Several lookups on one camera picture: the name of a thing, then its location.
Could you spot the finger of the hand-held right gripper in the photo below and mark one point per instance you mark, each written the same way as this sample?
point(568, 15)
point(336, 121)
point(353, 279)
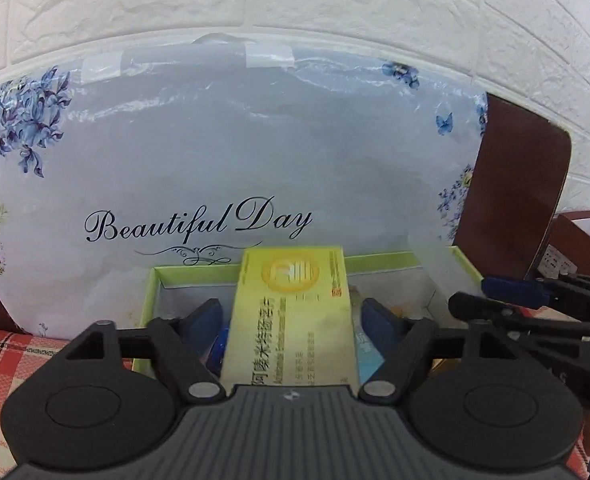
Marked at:
point(480, 306)
point(510, 287)

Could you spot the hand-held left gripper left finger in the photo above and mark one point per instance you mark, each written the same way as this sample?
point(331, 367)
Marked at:
point(207, 317)

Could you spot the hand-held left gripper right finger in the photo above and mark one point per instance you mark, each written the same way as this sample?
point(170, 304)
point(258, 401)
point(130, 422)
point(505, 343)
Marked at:
point(377, 317)

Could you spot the light green cardboard box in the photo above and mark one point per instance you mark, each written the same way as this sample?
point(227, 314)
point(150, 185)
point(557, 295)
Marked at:
point(385, 260)

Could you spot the yellow green medicine box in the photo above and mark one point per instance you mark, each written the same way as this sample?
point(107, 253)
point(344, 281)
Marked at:
point(290, 320)

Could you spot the dark blue medicine box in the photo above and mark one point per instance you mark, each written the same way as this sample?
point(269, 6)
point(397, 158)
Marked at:
point(219, 347)

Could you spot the brown wooden headboard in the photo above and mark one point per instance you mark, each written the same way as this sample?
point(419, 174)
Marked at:
point(520, 185)

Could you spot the floral plastic bag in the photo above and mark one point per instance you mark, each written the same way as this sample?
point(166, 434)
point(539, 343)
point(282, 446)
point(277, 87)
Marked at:
point(225, 160)

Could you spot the plaid bed sheet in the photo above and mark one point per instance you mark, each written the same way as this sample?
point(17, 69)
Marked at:
point(5, 370)

